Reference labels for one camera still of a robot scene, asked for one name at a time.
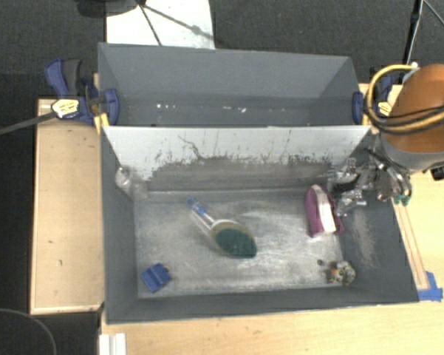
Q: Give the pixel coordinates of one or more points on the small camouflage toy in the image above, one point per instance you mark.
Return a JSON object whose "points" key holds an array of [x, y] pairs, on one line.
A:
{"points": [[340, 272]]}

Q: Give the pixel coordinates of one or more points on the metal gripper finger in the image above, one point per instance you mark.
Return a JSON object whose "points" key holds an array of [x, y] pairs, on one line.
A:
{"points": [[350, 201], [343, 171]]}

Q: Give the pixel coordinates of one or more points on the blue ribbed block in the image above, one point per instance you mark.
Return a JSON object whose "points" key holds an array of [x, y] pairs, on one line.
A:
{"points": [[155, 276]]}

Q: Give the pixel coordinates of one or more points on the pale wood board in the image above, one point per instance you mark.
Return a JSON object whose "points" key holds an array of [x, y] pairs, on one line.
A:
{"points": [[66, 205]]}

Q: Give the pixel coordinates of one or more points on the grey metal bin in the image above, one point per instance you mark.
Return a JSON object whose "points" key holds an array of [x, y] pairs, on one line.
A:
{"points": [[221, 87]]}

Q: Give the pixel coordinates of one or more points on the black cylinder on white bracket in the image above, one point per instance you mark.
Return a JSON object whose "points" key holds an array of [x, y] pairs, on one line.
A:
{"points": [[443, 172]]}

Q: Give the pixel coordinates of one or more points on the clear dish wand green scrubber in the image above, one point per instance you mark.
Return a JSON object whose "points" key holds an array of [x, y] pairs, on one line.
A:
{"points": [[232, 240]]}

